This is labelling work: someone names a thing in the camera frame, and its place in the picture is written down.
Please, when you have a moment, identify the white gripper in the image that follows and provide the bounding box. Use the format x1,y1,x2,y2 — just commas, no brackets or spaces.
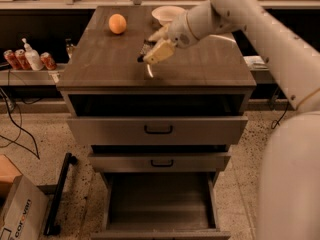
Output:
147,11,199,64

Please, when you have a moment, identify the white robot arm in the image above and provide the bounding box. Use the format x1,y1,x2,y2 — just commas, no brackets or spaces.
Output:
142,0,320,240

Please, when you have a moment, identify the grey drawer cabinet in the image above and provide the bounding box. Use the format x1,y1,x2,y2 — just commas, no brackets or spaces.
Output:
56,5,257,240

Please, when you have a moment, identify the top grey drawer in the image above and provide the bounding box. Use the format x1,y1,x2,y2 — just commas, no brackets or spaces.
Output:
67,116,248,146

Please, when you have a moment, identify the grey drawer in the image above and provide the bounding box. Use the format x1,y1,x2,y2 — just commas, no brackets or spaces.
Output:
88,152,230,173
67,116,248,146
91,172,231,240

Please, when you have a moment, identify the middle grey drawer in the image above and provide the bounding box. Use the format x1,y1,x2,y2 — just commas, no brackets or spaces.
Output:
88,152,230,173

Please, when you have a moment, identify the bottom grey drawer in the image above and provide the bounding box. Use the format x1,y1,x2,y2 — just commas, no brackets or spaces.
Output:
91,172,231,240

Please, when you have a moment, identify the white bowl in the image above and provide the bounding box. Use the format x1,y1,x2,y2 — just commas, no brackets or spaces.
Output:
151,6,185,26

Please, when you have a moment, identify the orange fruit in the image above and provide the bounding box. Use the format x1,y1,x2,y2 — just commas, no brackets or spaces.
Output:
108,14,127,35

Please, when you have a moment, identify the small glass bottle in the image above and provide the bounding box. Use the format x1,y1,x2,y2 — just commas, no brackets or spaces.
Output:
65,38,75,58

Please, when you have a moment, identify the white folded cloth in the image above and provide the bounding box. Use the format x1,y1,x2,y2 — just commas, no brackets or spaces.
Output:
244,56,267,69

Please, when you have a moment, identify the red soda can right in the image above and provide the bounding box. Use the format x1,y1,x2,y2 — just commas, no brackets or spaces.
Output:
40,52,57,70

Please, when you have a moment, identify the red soda can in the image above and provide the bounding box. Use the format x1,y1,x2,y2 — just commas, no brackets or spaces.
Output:
15,49,31,70
40,52,57,70
3,50,21,70

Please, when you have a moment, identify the white pump bottle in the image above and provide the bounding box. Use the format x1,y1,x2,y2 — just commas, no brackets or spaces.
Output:
22,38,44,71

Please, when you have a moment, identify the red soda can middle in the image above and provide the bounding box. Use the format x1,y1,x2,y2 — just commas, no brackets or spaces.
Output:
15,49,31,70

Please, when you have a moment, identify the red soda can left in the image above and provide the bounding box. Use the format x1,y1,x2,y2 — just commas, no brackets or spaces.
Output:
3,50,21,70

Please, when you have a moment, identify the cardboard box with print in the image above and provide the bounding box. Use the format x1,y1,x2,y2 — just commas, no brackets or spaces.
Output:
0,155,48,240

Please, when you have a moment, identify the black metal bar stand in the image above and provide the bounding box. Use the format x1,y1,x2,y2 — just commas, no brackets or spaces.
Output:
43,153,77,236

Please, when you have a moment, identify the black cable right floor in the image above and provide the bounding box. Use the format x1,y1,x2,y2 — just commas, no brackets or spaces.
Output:
270,100,290,130

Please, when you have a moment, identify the black cable floor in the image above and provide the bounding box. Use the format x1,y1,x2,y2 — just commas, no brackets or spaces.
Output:
0,87,42,160
270,100,290,130

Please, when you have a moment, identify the black cable left floor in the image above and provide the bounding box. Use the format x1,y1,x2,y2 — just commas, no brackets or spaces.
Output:
0,87,42,160

